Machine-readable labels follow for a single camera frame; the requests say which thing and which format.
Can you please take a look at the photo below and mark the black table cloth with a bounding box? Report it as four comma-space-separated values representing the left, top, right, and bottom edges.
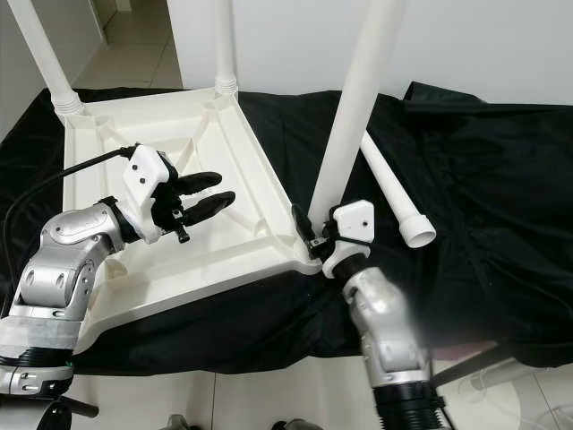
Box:
0, 81, 573, 377

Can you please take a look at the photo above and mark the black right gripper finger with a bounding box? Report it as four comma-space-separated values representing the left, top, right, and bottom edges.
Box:
291, 204, 316, 247

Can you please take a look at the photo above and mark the white plastic table top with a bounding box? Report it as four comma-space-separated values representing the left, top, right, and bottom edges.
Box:
54, 82, 323, 355

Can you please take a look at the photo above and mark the white plastic table leg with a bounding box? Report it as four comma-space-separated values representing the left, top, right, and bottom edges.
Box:
307, 0, 409, 225
212, 0, 240, 95
5, 0, 86, 117
358, 130, 438, 249

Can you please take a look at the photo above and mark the black metal bar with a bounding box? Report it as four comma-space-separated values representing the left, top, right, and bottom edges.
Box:
430, 345, 520, 391

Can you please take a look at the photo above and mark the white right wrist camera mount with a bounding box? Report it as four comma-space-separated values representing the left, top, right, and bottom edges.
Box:
322, 200, 377, 274

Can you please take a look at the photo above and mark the black metal rod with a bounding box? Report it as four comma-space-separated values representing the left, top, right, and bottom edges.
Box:
54, 399, 99, 417

